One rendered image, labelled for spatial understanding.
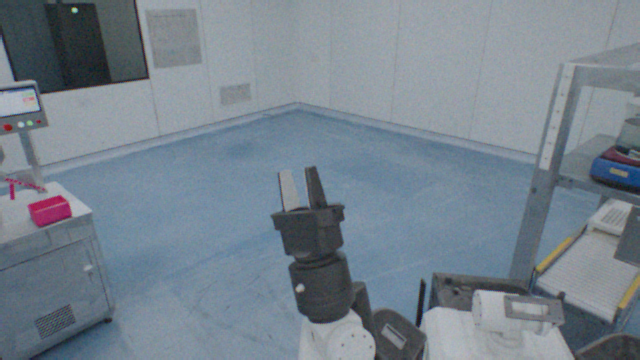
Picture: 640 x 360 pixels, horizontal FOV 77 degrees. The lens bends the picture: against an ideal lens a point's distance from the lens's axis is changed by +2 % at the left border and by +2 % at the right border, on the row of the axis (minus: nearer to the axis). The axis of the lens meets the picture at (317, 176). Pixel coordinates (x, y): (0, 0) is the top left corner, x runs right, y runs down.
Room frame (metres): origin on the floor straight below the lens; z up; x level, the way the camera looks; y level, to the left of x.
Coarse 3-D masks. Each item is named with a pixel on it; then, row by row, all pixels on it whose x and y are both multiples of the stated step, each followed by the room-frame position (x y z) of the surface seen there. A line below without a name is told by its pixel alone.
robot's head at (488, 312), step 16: (480, 304) 0.53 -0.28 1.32; (496, 304) 0.52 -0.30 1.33; (512, 304) 0.53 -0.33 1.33; (528, 304) 0.53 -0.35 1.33; (480, 320) 0.52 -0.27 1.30; (496, 320) 0.51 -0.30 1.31; (512, 320) 0.51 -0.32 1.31; (528, 320) 0.51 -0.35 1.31; (496, 336) 0.52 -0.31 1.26; (512, 336) 0.52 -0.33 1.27
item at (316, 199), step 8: (304, 168) 0.51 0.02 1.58; (312, 168) 0.52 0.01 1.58; (304, 176) 0.51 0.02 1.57; (312, 176) 0.51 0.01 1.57; (312, 184) 0.50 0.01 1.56; (320, 184) 0.51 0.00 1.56; (312, 192) 0.50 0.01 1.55; (320, 192) 0.51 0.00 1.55; (312, 200) 0.49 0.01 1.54; (320, 200) 0.49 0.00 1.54; (312, 208) 0.49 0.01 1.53; (320, 208) 0.49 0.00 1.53
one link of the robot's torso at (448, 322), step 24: (432, 288) 0.73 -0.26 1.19; (456, 288) 0.68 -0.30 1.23; (480, 288) 0.70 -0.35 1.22; (504, 288) 0.70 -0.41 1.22; (432, 312) 0.63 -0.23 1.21; (456, 312) 0.62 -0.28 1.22; (432, 336) 0.57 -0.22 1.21; (456, 336) 0.56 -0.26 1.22; (480, 336) 0.56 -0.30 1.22; (528, 336) 0.56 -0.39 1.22; (552, 336) 0.56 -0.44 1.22
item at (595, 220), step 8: (600, 208) 1.68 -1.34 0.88; (608, 208) 1.68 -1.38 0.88; (616, 208) 1.68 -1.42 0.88; (592, 216) 1.61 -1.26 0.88; (600, 216) 1.61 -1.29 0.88; (608, 216) 1.60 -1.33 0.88; (592, 224) 1.55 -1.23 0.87; (600, 224) 1.54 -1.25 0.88; (608, 224) 1.53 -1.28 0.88; (616, 232) 1.48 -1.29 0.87
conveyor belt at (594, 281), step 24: (576, 240) 1.52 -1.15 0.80; (600, 240) 1.52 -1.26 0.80; (552, 264) 1.34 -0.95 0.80; (576, 264) 1.34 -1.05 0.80; (600, 264) 1.34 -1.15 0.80; (624, 264) 1.34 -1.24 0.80; (552, 288) 1.21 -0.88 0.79; (576, 288) 1.19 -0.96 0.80; (600, 288) 1.20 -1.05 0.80; (624, 288) 1.19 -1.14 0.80; (600, 312) 1.09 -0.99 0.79
